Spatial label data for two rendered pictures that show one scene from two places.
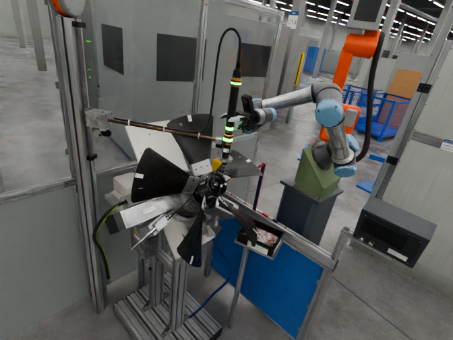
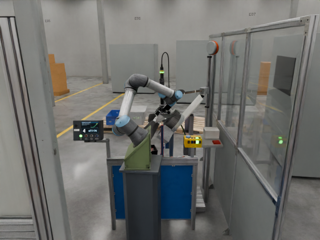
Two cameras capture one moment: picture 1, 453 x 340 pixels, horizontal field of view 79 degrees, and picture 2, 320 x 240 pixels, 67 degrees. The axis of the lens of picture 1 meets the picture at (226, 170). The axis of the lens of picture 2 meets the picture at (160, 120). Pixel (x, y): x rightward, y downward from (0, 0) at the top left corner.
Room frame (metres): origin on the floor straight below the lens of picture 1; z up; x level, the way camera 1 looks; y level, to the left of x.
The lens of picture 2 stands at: (3.12, -1.61, 1.92)
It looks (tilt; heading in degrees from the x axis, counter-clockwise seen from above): 17 degrees down; 141
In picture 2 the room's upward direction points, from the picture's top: straight up
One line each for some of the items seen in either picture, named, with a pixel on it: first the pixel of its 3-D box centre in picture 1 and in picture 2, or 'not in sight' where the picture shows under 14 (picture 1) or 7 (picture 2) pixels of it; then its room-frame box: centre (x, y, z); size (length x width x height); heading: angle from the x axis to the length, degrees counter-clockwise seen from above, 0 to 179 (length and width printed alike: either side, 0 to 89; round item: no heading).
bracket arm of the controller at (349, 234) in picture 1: (366, 242); (96, 140); (1.04, -0.70, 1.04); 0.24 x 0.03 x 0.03; 50
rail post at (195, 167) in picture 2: (211, 239); (194, 197); (1.66, 0.04, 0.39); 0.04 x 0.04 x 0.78; 50
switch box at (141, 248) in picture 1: (144, 235); (189, 145); (1.21, 0.42, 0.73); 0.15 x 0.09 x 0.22; 50
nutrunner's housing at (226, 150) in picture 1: (230, 117); (161, 86); (1.17, 0.01, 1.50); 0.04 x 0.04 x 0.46
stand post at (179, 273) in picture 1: (178, 285); (171, 169); (1.14, 0.18, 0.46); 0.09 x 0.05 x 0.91; 140
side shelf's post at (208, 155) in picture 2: (141, 247); (207, 173); (1.44, 0.51, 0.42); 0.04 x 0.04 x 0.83; 50
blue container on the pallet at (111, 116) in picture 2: not in sight; (116, 117); (-1.89, 1.13, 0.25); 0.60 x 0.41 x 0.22; 139
